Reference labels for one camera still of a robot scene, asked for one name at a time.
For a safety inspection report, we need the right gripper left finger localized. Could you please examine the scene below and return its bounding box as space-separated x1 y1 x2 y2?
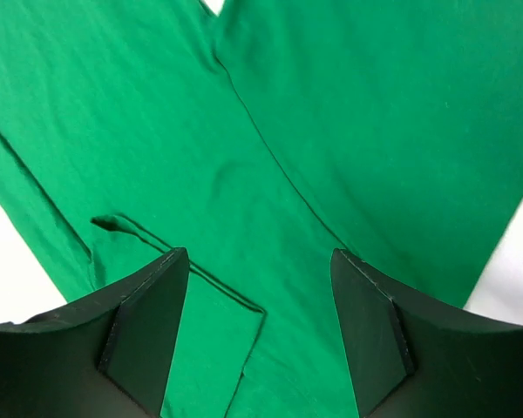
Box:
0 248 187 417

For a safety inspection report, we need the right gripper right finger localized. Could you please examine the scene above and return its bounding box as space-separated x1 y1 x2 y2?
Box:
330 249 523 417

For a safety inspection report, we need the green t shirt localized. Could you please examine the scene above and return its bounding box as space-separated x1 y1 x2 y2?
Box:
0 1 523 417

